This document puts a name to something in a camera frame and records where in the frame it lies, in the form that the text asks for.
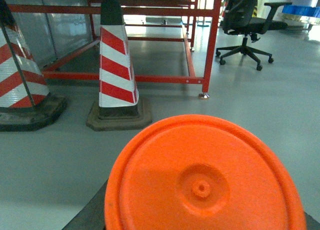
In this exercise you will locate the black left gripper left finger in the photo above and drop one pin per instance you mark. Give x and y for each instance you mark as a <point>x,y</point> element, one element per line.
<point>91,217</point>

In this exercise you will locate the red metal table frame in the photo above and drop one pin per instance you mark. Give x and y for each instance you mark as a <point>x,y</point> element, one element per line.
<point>172,8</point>

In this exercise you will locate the orange cylindrical capacitor 4680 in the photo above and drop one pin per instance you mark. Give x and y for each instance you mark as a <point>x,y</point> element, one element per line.
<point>199,172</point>

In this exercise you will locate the black office chair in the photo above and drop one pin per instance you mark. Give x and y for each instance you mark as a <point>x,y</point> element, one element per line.
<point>238,20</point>

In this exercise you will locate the stainless steel rack frame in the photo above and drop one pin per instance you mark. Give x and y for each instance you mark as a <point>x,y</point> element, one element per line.
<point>303,14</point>

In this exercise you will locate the red white cone left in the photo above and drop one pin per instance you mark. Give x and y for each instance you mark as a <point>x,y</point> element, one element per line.
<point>26,103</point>

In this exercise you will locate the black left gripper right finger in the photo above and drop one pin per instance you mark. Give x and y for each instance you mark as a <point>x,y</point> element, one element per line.
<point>311,223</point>

